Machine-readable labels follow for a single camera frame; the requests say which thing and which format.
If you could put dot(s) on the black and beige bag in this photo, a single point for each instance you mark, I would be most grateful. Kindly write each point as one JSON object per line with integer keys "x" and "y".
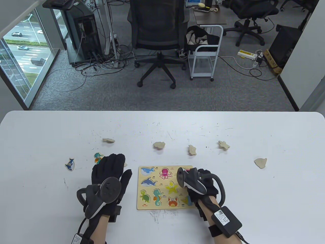
{"x": 200, "y": 38}

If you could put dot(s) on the black monitor stand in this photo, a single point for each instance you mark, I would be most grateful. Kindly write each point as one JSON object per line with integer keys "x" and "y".
{"x": 59, "y": 3}

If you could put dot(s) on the yellow round object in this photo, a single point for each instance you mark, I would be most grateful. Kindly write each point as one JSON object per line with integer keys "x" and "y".
{"x": 201, "y": 4}

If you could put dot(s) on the black right wrist camera module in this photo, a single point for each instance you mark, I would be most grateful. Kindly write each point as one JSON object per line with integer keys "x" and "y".
{"x": 227, "y": 219}

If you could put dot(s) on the pink octopus puzzle piece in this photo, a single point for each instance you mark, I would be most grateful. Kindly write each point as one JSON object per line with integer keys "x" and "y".
{"x": 159, "y": 145}

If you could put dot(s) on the black left hand controller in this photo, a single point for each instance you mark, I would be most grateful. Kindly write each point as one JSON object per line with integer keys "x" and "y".
{"x": 110, "y": 189}

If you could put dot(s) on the yellow starfish puzzle piece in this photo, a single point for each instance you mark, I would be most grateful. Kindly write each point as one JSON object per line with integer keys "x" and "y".
{"x": 223, "y": 145}

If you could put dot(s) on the brown side table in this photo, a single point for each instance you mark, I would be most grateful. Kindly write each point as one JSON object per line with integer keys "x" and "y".
{"x": 210, "y": 17}

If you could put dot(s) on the person's left hand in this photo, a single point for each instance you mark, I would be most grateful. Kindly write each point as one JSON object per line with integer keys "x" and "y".
{"x": 111, "y": 167}

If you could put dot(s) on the black left wrist camera module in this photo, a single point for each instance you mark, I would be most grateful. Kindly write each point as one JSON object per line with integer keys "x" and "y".
{"x": 77, "y": 239}

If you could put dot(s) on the teal seahorse puzzle piece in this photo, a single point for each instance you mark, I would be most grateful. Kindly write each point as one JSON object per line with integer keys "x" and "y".
{"x": 97, "y": 157}

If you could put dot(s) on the pink squid puzzle piece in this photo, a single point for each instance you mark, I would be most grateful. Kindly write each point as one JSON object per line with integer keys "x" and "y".
{"x": 190, "y": 168}

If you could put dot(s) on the white plug adapter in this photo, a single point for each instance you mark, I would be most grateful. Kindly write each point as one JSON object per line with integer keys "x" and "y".
{"x": 259, "y": 54}

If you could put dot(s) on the wooden turtle puzzle piece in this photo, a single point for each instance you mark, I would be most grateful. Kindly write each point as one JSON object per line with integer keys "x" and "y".
{"x": 108, "y": 140}

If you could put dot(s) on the black right hand controller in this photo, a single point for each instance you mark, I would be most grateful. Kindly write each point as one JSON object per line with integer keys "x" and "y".
{"x": 194, "y": 183}

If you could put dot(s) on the black bottle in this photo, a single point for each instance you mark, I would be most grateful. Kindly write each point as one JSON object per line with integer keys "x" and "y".
{"x": 208, "y": 2}

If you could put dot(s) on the blue shark puzzle piece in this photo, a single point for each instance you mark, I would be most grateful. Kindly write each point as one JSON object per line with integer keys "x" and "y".
{"x": 69, "y": 164}

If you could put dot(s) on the white yellow power strip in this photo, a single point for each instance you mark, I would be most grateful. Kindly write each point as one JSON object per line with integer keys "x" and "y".
{"x": 246, "y": 54}

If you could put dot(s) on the white rolling cart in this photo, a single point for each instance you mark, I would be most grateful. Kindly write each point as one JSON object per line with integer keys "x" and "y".
{"x": 204, "y": 75}

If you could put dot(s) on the person's right hand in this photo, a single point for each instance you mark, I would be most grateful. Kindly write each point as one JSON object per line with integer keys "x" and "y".
{"x": 212, "y": 188}

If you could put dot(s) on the glass window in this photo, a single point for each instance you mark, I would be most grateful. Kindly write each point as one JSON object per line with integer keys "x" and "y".
{"x": 22, "y": 56}

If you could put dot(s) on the blue white box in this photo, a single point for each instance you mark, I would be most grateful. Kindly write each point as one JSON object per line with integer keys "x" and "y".
{"x": 193, "y": 2}

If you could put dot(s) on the black case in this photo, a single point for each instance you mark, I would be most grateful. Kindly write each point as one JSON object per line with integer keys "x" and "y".
{"x": 284, "y": 44}

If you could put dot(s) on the pale yellow curved object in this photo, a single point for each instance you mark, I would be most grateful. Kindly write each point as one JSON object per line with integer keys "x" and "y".
{"x": 214, "y": 9}

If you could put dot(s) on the white rig pole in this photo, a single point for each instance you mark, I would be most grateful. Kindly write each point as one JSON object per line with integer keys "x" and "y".
{"x": 111, "y": 33}

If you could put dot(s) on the striped fish puzzle piece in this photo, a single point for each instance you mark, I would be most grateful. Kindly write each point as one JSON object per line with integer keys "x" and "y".
{"x": 260, "y": 162}

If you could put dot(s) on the black hand controller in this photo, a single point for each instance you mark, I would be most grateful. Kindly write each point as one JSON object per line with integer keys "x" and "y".
{"x": 194, "y": 183}
{"x": 110, "y": 189}

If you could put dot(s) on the black mesh office chair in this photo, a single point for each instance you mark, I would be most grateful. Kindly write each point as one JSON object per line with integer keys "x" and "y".
{"x": 157, "y": 28}

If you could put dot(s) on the person's right forearm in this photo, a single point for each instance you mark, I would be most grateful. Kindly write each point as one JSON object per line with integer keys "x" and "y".
{"x": 207, "y": 219}

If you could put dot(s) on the black computer tower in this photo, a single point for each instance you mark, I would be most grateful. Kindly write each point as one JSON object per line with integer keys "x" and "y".
{"x": 85, "y": 38}

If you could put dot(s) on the wooden puzzle frame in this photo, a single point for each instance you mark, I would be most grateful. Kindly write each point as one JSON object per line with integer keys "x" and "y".
{"x": 162, "y": 186}

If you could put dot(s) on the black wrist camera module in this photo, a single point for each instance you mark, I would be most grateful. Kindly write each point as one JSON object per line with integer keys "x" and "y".
{"x": 77, "y": 239}
{"x": 227, "y": 219}

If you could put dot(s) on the red crab puzzle piece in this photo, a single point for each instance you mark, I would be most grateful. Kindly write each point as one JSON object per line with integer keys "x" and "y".
{"x": 192, "y": 150}

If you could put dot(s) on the cardboard box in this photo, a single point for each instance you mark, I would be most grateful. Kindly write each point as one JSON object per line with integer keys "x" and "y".
{"x": 273, "y": 62}

